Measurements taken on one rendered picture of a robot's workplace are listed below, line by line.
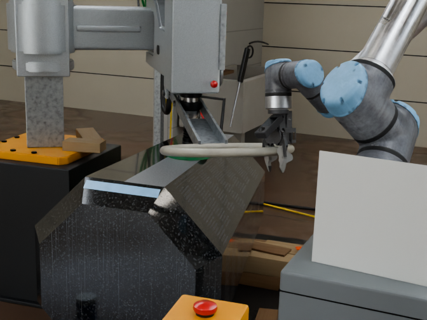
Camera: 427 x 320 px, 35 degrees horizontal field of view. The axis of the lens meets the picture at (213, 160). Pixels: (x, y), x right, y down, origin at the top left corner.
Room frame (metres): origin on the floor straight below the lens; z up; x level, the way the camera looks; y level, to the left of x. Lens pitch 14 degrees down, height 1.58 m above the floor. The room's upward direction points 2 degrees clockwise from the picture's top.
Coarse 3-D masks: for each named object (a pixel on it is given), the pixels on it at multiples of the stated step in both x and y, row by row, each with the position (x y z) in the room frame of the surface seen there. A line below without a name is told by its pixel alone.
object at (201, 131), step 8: (176, 96) 3.08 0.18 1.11; (176, 104) 3.03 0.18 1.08; (184, 112) 2.87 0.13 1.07; (208, 112) 2.90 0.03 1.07; (184, 120) 2.84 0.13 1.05; (192, 120) 2.91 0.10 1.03; (200, 120) 2.92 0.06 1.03; (208, 120) 2.88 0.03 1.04; (192, 128) 2.69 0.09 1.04; (200, 128) 2.82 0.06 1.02; (208, 128) 2.83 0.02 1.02; (216, 128) 2.74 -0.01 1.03; (192, 136) 2.68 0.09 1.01; (200, 136) 2.73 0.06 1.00; (208, 136) 2.74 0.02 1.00; (216, 136) 2.74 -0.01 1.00; (224, 136) 2.64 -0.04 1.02; (200, 144) 2.57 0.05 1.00
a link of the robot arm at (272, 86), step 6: (270, 60) 2.26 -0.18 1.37; (276, 60) 2.24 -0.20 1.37; (282, 60) 2.24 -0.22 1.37; (288, 60) 2.25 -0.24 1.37; (270, 66) 2.25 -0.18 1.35; (276, 66) 2.24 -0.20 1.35; (270, 72) 2.25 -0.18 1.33; (276, 72) 2.22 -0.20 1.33; (270, 78) 2.24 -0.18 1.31; (276, 78) 2.22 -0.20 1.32; (270, 84) 2.24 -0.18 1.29; (276, 84) 2.23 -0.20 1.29; (270, 90) 2.24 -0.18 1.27; (276, 90) 2.23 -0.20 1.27; (282, 90) 2.23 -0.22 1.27; (288, 90) 2.24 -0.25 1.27
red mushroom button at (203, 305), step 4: (200, 300) 1.00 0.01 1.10; (204, 300) 0.99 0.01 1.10; (208, 300) 1.00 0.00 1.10; (196, 304) 0.98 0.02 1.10; (200, 304) 0.98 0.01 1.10; (204, 304) 0.98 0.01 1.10; (208, 304) 0.98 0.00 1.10; (212, 304) 0.98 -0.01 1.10; (216, 304) 0.99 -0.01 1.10; (196, 308) 0.98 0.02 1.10; (200, 308) 0.97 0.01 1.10; (204, 308) 0.97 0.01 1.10; (208, 308) 0.97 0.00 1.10; (212, 308) 0.98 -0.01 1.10; (216, 308) 0.98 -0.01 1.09; (196, 312) 0.97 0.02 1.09; (200, 312) 0.97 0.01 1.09; (204, 312) 0.97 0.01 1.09; (208, 312) 0.97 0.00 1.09; (212, 312) 0.97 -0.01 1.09
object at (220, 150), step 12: (192, 144) 2.56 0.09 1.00; (204, 144) 2.58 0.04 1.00; (216, 144) 2.59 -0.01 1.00; (228, 144) 2.60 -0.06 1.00; (240, 144) 2.59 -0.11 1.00; (252, 144) 2.57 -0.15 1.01; (288, 144) 2.40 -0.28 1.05; (180, 156) 2.21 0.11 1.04; (192, 156) 2.17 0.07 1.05; (204, 156) 2.16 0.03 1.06; (216, 156) 2.15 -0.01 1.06; (228, 156) 2.14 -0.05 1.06; (240, 156) 2.15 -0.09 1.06; (252, 156) 2.16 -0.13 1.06
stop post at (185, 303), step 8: (184, 296) 1.05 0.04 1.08; (192, 296) 1.05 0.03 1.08; (176, 304) 1.02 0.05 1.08; (184, 304) 1.02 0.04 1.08; (192, 304) 1.02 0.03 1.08; (224, 304) 1.02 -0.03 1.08; (232, 304) 1.02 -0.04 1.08; (240, 304) 1.02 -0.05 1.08; (168, 312) 0.99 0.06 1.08; (176, 312) 0.99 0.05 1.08; (184, 312) 0.99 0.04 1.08; (192, 312) 0.99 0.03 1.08; (216, 312) 0.99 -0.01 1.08; (224, 312) 0.99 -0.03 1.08; (232, 312) 0.99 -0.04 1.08; (240, 312) 1.00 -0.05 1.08
